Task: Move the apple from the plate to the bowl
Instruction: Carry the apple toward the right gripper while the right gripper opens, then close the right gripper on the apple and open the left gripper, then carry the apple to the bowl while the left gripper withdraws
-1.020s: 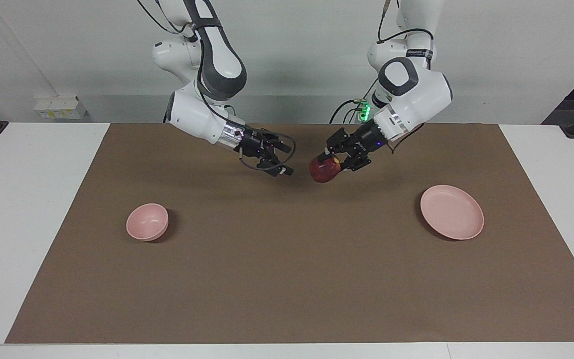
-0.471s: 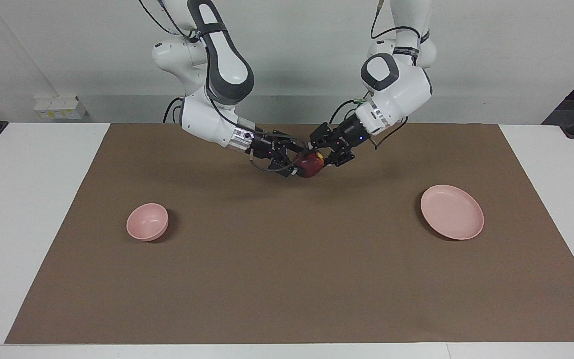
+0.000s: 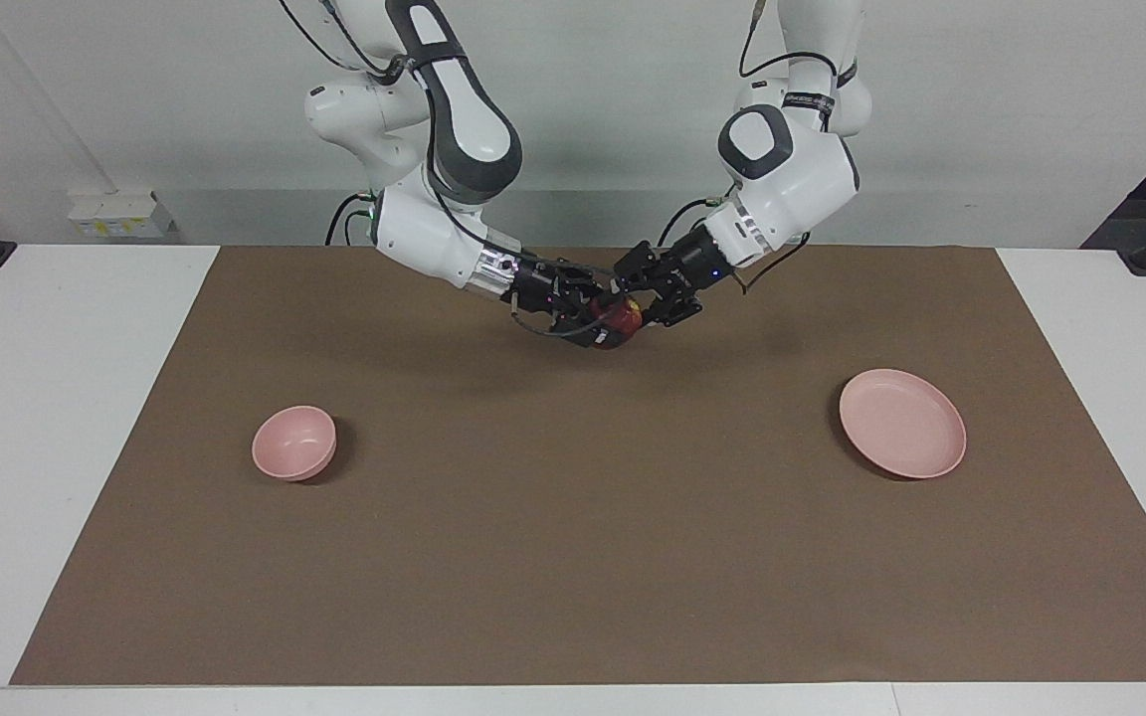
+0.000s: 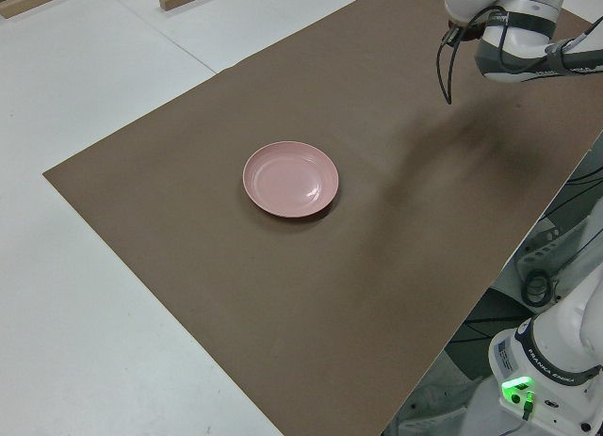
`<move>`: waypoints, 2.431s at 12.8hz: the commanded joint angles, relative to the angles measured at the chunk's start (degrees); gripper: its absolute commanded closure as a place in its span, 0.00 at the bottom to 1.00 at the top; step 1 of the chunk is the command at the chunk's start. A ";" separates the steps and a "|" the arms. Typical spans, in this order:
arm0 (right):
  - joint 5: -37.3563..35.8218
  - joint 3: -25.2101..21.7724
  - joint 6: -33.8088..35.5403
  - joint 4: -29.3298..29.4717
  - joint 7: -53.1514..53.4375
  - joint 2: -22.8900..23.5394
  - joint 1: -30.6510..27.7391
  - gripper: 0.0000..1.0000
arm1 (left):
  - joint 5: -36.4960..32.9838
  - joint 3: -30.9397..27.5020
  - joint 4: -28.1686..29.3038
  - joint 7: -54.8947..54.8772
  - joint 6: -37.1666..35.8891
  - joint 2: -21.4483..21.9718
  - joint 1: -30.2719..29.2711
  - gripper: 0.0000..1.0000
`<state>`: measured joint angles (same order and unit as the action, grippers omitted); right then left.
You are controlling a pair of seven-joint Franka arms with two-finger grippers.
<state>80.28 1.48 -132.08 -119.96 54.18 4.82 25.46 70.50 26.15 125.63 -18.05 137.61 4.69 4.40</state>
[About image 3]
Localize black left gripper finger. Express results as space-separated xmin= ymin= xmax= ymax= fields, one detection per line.
xmin=638 ymin=283 xmax=705 ymax=329
xmin=613 ymin=241 xmax=681 ymax=291

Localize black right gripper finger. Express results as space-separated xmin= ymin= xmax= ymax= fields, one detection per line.
xmin=563 ymin=313 xmax=624 ymax=351
xmin=568 ymin=264 xmax=624 ymax=299

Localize dark red apple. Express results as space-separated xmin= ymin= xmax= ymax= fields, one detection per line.
xmin=588 ymin=296 xmax=644 ymax=350

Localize pink plate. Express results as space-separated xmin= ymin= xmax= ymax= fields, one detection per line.
xmin=839 ymin=369 xmax=968 ymax=480

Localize pink bowl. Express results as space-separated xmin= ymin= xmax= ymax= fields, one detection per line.
xmin=252 ymin=405 xmax=337 ymax=482

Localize brown table mat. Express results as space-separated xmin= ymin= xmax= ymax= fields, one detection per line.
xmin=11 ymin=246 xmax=1146 ymax=687

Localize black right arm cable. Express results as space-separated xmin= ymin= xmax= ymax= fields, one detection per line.
xmin=280 ymin=0 xmax=596 ymax=340

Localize black left base cable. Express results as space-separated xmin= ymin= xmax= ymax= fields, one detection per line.
xmin=658 ymin=196 xmax=733 ymax=248

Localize black base cable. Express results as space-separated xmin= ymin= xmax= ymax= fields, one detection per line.
xmin=658 ymin=196 xmax=733 ymax=248
xmin=324 ymin=192 xmax=377 ymax=247

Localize black right base cable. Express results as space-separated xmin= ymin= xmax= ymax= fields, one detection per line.
xmin=324 ymin=192 xmax=377 ymax=247

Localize white wall socket box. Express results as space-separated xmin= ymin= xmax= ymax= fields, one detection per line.
xmin=68 ymin=191 xmax=176 ymax=241

